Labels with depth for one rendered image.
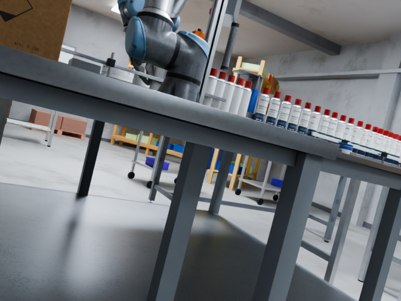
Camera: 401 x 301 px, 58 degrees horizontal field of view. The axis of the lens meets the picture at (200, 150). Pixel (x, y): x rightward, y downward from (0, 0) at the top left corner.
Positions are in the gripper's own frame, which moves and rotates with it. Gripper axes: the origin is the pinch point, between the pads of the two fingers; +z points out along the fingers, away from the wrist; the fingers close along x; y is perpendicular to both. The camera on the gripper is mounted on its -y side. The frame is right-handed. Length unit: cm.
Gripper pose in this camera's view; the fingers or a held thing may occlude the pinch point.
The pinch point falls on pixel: (148, 82)
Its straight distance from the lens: 162.5
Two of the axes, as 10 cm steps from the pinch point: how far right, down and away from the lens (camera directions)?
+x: -8.7, 3.1, -3.9
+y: -4.5, -1.5, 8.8
